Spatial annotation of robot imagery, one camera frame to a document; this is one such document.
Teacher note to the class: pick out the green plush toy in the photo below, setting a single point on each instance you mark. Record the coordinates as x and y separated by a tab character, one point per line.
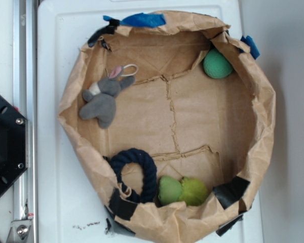
192	191

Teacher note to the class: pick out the brown paper bag basket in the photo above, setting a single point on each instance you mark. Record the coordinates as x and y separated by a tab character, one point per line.
220	131

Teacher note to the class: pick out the aluminium rail frame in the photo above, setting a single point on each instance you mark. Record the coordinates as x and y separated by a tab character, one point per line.
25	203

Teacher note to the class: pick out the grey plush bunny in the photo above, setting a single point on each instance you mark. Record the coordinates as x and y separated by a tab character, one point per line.
101	95

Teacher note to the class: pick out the green dimpled ball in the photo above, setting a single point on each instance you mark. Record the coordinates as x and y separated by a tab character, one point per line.
216	65

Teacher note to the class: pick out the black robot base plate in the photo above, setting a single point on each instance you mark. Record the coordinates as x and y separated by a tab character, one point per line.
13	127

